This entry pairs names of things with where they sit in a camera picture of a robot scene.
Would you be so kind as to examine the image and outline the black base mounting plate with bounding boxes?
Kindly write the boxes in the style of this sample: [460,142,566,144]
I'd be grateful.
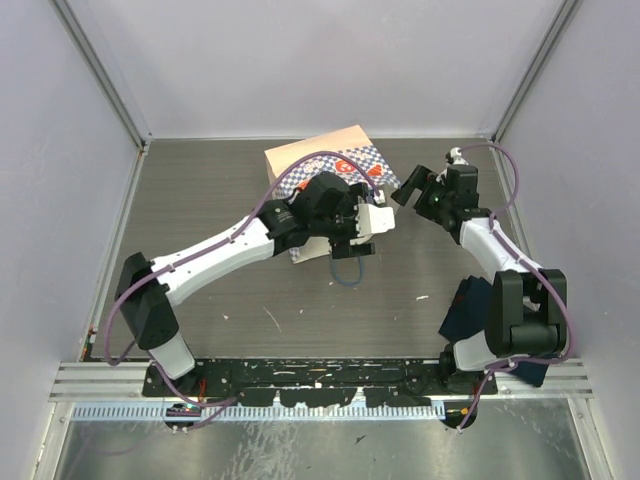
[172,358,498,408]

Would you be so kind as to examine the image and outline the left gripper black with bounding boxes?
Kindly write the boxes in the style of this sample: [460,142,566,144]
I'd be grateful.
[311,184,375,257]

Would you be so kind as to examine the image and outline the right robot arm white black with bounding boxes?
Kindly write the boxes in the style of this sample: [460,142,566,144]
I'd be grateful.
[392,164,569,394]

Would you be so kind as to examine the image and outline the checkered paper bakery bag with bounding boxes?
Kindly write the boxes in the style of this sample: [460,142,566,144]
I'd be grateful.
[253,126,400,257]

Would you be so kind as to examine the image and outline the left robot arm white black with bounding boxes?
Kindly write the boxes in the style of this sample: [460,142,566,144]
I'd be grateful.
[115,172,394,396]

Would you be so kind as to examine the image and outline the slotted cable duct rail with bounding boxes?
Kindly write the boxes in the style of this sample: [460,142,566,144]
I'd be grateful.
[70,401,446,422]

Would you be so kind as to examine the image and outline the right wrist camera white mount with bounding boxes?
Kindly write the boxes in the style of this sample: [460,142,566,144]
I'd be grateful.
[444,147,469,174]

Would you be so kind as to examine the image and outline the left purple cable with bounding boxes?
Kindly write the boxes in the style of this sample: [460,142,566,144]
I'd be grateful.
[103,149,384,431]

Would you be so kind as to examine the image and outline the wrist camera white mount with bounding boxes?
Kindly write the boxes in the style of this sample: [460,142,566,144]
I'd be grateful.
[444,147,469,174]
[356,190,396,237]

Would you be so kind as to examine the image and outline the dark blue cloth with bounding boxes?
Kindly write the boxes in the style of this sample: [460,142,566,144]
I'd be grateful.
[439,276,549,387]

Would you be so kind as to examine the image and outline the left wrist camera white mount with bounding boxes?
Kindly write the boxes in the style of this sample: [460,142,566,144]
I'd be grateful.
[356,190,396,237]

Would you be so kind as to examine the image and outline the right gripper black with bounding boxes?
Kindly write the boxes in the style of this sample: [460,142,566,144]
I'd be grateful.
[390,165,452,226]

